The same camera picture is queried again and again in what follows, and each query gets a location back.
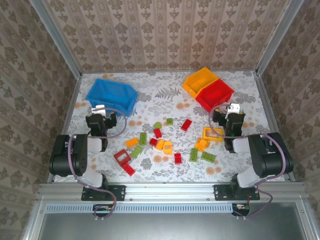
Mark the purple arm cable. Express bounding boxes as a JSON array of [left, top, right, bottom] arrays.
[[67, 107, 128, 221], [208, 103, 287, 220]]

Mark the aluminium side rail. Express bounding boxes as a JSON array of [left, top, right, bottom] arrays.
[[254, 71, 296, 182], [47, 73, 83, 183]]

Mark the left aluminium frame post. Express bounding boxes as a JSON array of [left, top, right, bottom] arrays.
[[29, 0, 83, 79]]

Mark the grey metal shelf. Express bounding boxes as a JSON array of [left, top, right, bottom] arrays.
[[37, 212, 310, 240]]

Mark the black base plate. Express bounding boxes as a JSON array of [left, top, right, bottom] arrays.
[[213, 184, 261, 202], [81, 184, 126, 202]]

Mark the aluminium front rail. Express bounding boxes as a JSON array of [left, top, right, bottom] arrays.
[[37, 181, 306, 202]]

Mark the grey slotted cable duct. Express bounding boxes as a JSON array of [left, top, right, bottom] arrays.
[[46, 203, 235, 214]]

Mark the right aluminium side rail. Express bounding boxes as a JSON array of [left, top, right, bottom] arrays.
[[254, 71, 296, 182]]

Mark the right aluminium frame post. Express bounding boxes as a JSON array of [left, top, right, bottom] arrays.
[[255, 0, 305, 76]]

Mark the right black cable port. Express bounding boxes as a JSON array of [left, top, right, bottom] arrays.
[[231, 203, 251, 217]]

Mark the left aluminium side rail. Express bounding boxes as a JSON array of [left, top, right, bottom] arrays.
[[47, 73, 83, 183]]

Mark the black cable port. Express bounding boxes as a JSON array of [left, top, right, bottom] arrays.
[[92, 203, 116, 218], [231, 203, 251, 217]]

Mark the yellow rounded lego piece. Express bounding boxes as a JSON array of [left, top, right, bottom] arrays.
[[162, 140, 173, 156]]

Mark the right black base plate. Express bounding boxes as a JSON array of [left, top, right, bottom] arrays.
[[213, 184, 261, 202]]

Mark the blue plastic bin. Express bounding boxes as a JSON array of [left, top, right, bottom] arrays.
[[85, 78, 138, 118]]

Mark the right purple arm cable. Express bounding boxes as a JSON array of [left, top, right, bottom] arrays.
[[208, 103, 287, 220]]

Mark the yellow plastic bin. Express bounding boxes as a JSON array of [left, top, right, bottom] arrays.
[[182, 66, 221, 98]]

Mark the red lego window frame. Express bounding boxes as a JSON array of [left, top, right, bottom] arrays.
[[113, 149, 132, 166]]

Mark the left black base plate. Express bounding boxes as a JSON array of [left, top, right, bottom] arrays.
[[81, 184, 126, 202]]

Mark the left black cable port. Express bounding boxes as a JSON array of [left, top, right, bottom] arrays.
[[92, 203, 116, 218]]

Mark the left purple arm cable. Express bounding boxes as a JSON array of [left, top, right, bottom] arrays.
[[67, 107, 128, 221]]

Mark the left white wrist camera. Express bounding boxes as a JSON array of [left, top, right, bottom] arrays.
[[91, 104, 106, 115]]

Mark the yellow lego window frame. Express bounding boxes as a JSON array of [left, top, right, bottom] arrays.
[[202, 127, 224, 143]]

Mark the aluminium frame post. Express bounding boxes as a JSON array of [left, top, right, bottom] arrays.
[[255, 0, 305, 76], [29, 0, 83, 79]]

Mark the red plastic bin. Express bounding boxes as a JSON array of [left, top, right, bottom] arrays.
[[195, 79, 235, 113]]

